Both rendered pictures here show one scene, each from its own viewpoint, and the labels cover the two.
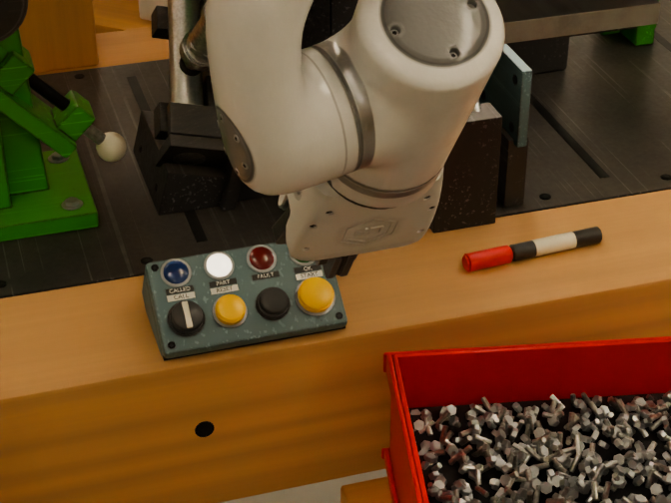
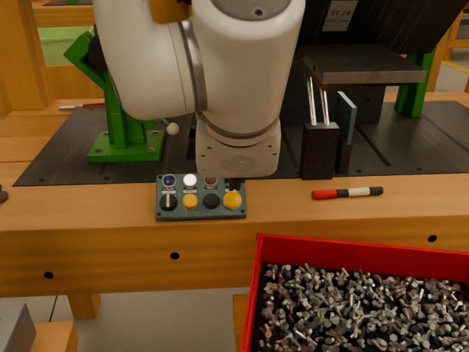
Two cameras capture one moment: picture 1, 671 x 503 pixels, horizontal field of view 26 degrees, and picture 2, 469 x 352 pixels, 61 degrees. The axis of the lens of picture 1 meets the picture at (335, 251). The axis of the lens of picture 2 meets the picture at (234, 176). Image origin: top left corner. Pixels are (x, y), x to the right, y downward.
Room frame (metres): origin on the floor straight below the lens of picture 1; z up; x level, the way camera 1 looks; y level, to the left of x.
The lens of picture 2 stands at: (0.43, -0.12, 1.29)
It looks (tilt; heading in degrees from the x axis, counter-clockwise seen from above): 30 degrees down; 14
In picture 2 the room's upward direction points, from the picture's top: straight up
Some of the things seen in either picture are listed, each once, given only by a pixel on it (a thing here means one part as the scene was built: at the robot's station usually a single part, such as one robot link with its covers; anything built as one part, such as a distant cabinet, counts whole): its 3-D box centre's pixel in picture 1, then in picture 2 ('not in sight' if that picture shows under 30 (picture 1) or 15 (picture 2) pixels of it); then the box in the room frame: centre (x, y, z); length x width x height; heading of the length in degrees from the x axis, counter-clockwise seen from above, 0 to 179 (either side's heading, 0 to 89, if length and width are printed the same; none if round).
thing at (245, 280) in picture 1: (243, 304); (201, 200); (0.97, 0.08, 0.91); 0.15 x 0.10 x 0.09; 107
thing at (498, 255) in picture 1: (532, 249); (347, 192); (1.06, -0.17, 0.91); 0.13 x 0.02 x 0.02; 111
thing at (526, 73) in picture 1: (501, 119); (341, 133); (1.19, -0.15, 0.97); 0.10 x 0.02 x 0.14; 17
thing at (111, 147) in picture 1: (95, 134); (165, 122); (1.18, 0.22, 0.96); 0.06 x 0.03 x 0.06; 107
